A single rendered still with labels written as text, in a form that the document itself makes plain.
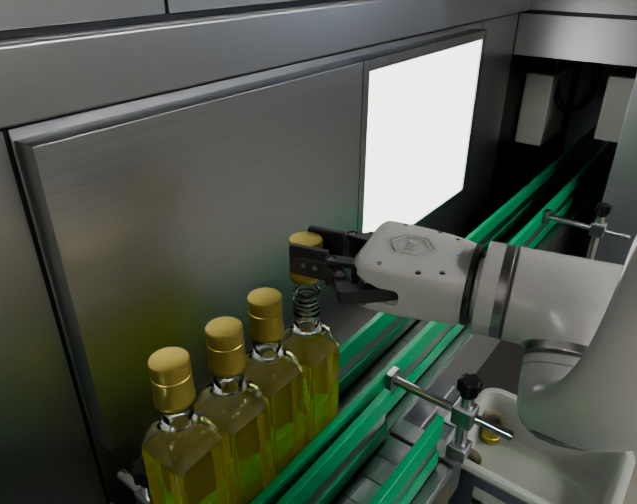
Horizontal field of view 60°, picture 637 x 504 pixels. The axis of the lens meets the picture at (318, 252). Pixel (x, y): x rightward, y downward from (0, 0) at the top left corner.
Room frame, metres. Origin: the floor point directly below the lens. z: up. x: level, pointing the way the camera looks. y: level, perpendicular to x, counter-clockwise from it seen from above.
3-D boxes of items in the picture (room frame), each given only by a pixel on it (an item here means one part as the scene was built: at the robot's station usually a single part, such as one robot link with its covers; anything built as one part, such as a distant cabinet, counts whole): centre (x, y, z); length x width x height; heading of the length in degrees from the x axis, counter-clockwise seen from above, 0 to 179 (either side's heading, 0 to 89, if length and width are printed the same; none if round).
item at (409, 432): (0.52, -0.15, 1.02); 0.09 x 0.04 x 0.07; 52
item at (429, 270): (0.44, -0.10, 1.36); 0.11 x 0.10 x 0.07; 66
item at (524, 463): (0.54, -0.31, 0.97); 0.22 x 0.17 x 0.09; 52
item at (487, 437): (0.63, -0.27, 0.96); 0.04 x 0.04 x 0.04
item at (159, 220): (0.78, -0.04, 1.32); 0.90 x 0.03 x 0.34; 142
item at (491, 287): (0.42, -0.16, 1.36); 0.09 x 0.03 x 0.08; 156
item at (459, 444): (0.51, -0.16, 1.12); 0.17 x 0.03 x 0.12; 52
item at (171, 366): (0.35, 0.12, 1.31); 0.04 x 0.04 x 0.04
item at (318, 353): (0.49, 0.01, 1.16); 0.06 x 0.06 x 0.21; 52
